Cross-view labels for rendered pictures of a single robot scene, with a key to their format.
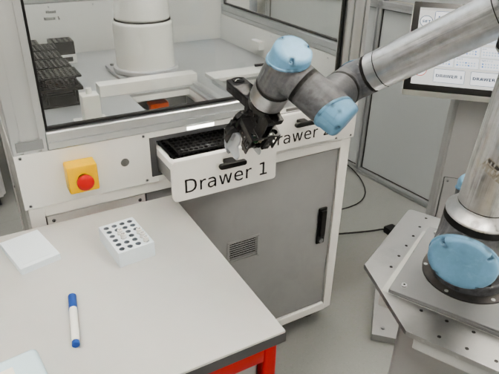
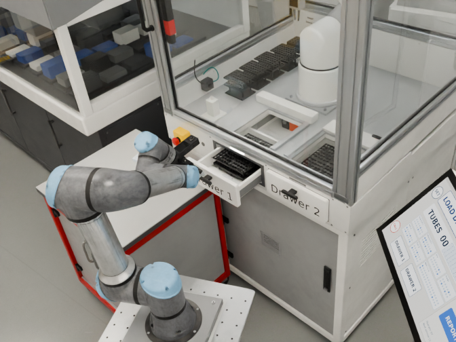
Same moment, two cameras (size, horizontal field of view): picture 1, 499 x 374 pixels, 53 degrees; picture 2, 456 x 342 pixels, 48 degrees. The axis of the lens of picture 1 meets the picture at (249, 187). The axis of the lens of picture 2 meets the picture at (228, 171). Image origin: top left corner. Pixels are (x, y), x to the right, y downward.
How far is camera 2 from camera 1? 1.91 m
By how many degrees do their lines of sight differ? 64
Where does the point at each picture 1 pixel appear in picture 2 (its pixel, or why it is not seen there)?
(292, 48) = (140, 140)
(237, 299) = (132, 231)
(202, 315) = (119, 222)
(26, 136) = (167, 106)
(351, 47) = (339, 166)
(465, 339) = (121, 324)
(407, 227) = (227, 291)
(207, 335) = not seen: hidden behind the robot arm
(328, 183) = (332, 254)
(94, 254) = not seen: hidden behind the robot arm
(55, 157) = (177, 122)
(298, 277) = (312, 299)
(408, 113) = not seen: outside the picture
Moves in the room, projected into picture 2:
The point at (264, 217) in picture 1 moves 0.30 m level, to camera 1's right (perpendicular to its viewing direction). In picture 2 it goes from (283, 235) to (311, 288)
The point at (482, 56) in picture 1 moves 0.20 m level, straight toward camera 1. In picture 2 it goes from (429, 259) to (355, 255)
